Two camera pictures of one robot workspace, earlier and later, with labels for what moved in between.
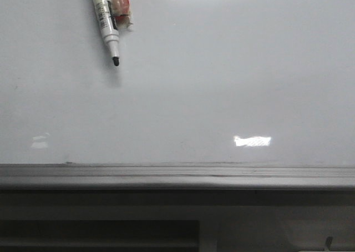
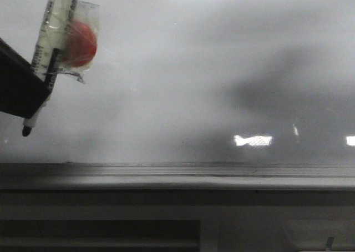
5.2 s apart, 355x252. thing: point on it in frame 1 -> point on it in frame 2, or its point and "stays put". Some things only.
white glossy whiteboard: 208,75 stays put
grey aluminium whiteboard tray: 184,177 stays put
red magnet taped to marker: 119,6 -> 80,47
